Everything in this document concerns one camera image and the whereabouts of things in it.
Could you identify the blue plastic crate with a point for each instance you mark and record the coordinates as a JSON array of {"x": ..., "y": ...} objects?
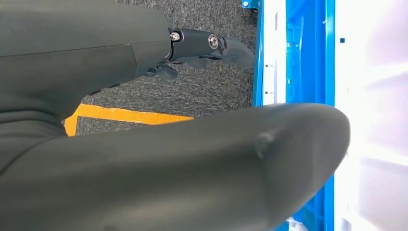
[{"x": 306, "y": 63}]

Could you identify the blue metal shelf rack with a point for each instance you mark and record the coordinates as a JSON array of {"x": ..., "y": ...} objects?
[{"x": 257, "y": 63}]

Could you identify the yellow floor tape square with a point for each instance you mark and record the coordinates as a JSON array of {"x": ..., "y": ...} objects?
[{"x": 127, "y": 115}]

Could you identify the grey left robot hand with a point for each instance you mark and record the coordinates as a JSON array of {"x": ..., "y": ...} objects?
[{"x": 63, "y": 47}]

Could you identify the white plastic crate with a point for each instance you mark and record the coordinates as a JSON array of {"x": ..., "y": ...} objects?
[
  {"x": 274, "y": 47},
  {"x": 366, "y": 95}
]

